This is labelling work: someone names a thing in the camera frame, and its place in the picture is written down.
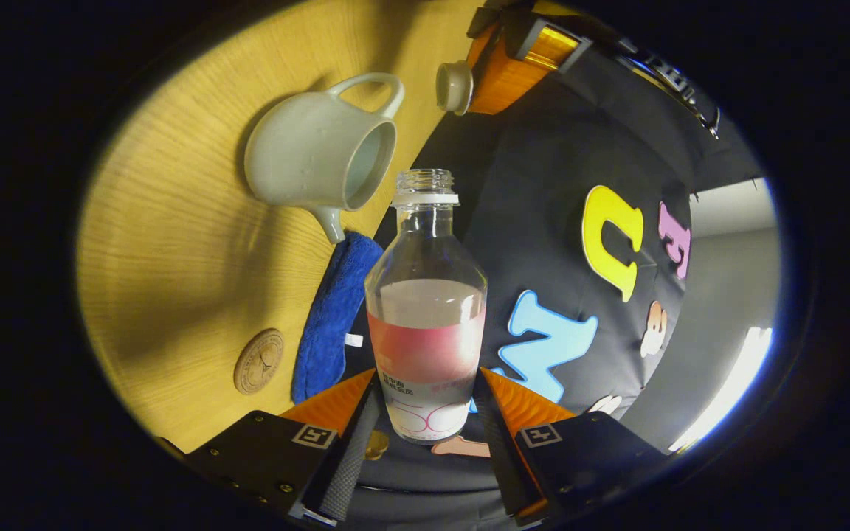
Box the ceiling light strip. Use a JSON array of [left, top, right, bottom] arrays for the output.
[[670, 327, 774, 452]]

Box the round wooden coaster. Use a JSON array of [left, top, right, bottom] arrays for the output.
[[233, 328, 285, 395]]

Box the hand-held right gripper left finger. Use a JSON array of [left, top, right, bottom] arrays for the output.
[[185, 367, 381, 526]]

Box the clear pink-label water bottle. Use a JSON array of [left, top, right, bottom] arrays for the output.
[[364, 168, 488, 445]]

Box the blue towel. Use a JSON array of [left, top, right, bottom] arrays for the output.
[[291, 231, 384, 405]]

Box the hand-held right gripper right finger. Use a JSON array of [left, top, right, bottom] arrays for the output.
[[473, 367, 673, 526]]

